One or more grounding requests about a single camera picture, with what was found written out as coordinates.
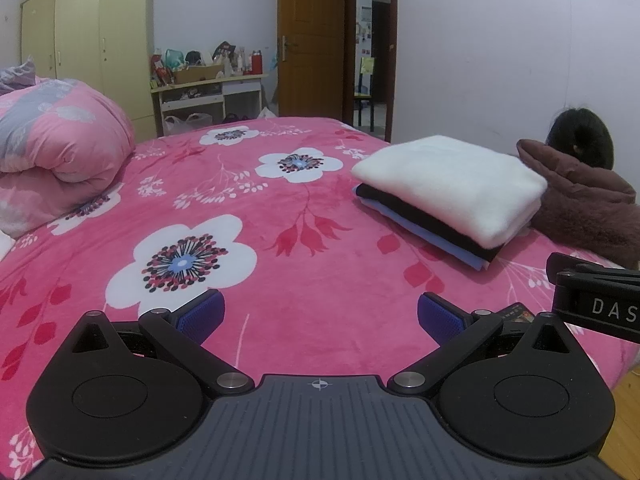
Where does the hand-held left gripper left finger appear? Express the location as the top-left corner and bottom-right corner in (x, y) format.
(70, 288), (256, 396)

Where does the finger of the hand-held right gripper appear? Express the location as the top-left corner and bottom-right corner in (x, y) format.
(546, 252), (640, 282)

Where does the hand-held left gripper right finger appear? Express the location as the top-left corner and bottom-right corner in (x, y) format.
(387, 291), (576, 396)

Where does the cream white sweater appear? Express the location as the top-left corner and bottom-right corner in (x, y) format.
(350, 135), (548, 250)

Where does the brown jacket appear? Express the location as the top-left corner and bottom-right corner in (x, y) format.
(516, 138), (640, 268)

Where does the dark smartphone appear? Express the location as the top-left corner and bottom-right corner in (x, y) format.
(492, 301), (536, 326)

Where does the blue folded garment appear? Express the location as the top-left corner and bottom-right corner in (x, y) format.
(352, 192), (491, 273)

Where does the black folded garment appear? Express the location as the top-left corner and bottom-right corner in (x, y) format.
(352, 182), (501, 263)

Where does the pink floral blanket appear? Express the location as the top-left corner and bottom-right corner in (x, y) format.
(0, 116), (640, 471)

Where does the white plastic bag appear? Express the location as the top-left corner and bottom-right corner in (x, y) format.
(164, 112), (213, 136)

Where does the white shelf desk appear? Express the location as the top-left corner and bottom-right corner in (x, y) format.
(150, 72), (271, 136)

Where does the pink grey rolled quilt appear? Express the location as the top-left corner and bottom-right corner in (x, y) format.
(0, 57), (137, 238)

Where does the cardboard box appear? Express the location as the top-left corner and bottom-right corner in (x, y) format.
(172, 64), (223, 85)

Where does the yellow chair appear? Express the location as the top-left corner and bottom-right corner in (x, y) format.
(352, 57), (376, 128)

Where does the pale yellow wardrobe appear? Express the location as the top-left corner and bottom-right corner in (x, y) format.
(20, 0), (158, 141)

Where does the wooden door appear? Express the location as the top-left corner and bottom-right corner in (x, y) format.
(276, 0), (358, 123)

